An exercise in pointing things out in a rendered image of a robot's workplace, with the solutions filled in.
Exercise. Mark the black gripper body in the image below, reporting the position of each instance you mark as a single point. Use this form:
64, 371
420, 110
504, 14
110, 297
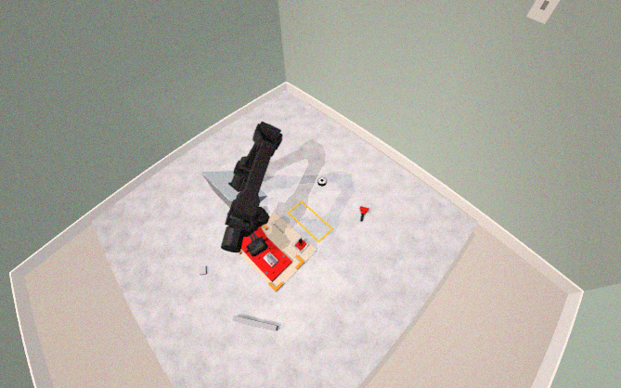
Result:
257, 245

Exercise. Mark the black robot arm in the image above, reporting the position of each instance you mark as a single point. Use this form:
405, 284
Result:
245, 211

